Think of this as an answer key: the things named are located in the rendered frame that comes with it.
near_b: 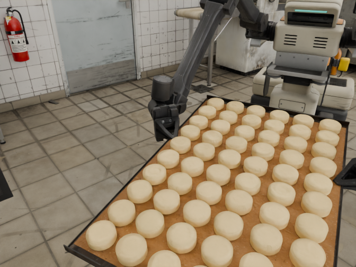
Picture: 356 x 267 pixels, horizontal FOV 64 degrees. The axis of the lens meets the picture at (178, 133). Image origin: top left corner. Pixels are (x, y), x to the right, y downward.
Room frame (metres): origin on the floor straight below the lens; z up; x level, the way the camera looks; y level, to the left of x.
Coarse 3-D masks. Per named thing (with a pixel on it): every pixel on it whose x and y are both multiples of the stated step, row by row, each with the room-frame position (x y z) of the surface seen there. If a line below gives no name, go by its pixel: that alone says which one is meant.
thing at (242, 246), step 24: (240, 120) 0.71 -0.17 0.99; (264, 120) 0.70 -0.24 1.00; (168, 144) 0.61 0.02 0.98; (192, 144) 0.61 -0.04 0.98; (312, 144) 0.59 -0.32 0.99; (240, 168) 0.51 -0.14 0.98; (336, 168) 0.50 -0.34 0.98; (192, 192) 0.44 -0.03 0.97; (264, 192) 0.44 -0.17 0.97; (336, 192) 0.43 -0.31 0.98; (168, 216) 0.39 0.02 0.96; (240, 216) 0.38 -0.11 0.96; (336, 216) 0.37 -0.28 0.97; (240, 240) 0.33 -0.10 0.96; (288, 240) 0.33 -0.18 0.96; (120, 264) 0.29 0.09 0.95; (144, 264) 0.29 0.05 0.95; (192, 264) 0.29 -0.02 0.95; (288, 264) 0.29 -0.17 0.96
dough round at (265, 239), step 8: (264, 224) 0.34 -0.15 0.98; (256, 232) 0.33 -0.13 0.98; (264, 232) 0.33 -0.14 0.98; (272, 232) 0.33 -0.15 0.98; (256, 240) 0.31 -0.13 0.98; (264, 240) 0.31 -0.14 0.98; (272, 240) 0.31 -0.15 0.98; (280, 240) 0.31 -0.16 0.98; (256, 248) 0.31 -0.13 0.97; (264, 248) 0.30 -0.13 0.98; (272, 248) 0.30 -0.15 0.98; (280, 248) 0.31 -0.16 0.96
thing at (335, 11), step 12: (288, 0) 1.30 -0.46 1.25; (300, 0) 1.27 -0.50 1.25; (312, 0) 1.25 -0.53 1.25; (324, 0) 1.23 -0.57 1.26; (336, 0) 1.22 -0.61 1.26; (288, 12) 1.30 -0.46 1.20; (300, 12) 1.27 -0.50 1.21; (312, 12) 1.25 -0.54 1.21; (324, 12) 1.23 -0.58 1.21; (336, 12) 1.20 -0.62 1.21; (300, 24) 1.32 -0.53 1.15; (312, 24) 1.29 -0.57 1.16; (324, 24) 1.26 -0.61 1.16
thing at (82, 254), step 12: (216, 96) 0.83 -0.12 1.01; (264, 108) 0.76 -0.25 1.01; (276, 108) 0.75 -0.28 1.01; (336, 120) 0.67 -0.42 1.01; (120, 192) 0.45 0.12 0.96; (108, 204) 0.42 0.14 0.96; (96, 216) 0.39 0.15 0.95; (84, 228) 0.36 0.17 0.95; (336, 228) 0.35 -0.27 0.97; (336, 240) 0.33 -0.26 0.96; (72, 252) 0.31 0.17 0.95; (84, 252) 0.32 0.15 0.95; (336, 252) 0.30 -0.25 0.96; (96, 264) 0.29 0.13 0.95; (108, 264) 0.29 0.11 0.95; (336, 264) 0.28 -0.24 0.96
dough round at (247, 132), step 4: (236, 128) 0.64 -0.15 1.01; (240, 128) 0.64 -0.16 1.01; (244, 128) 0.64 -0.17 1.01; (248, 128) 0.64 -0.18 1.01; (252, 128) 0.63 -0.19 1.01; (236, 132) 0.62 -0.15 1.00; (240, 132) 0.62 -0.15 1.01; (244, 132) 0.62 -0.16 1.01; (248, 132) 0.62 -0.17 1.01; (252, 132) 0.62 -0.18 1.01; (240, 136) 0.61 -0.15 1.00; (244, 136) 0.61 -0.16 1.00; (248, 136) 0.61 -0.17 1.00; (252, 136) 0.61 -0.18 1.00; (248, 140) 0.61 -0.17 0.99
